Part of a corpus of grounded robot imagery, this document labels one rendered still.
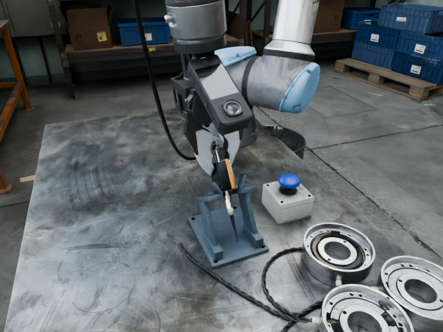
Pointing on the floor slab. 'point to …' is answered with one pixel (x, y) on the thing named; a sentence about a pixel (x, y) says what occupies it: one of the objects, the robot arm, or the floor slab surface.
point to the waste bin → (289, 139)
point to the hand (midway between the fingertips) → (220, 166)
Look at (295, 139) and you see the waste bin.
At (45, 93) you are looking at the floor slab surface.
